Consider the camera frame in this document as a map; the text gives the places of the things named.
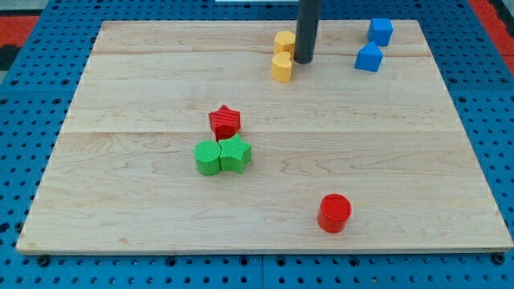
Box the yellow heart block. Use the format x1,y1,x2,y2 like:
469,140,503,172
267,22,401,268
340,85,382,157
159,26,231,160
271,51,292,83

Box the yellow hexagon block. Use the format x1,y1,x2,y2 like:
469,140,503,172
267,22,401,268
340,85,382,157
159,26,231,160
274,31,296,58

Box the green star block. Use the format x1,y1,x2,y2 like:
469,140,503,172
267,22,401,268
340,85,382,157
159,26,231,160
219,134,252,174

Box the red star block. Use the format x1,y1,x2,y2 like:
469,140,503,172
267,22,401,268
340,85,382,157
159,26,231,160
208,105,241,141

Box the green cylinder block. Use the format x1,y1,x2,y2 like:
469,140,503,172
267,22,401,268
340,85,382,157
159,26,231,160
194,140,222,176

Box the light wooden board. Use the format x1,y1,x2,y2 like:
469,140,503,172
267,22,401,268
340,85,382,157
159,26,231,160
16,20,513,255

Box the red cylinder block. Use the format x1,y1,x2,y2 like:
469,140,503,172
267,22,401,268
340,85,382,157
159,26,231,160
316,193,353,234

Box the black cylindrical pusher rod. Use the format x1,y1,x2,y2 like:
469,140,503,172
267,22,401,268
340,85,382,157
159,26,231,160
294,0,322,64

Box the blue triangular block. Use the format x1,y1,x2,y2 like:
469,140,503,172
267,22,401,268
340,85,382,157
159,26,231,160
354,42,383,72

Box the blue cube block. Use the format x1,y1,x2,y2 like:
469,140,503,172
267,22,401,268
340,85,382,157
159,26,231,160
366,18,394,47

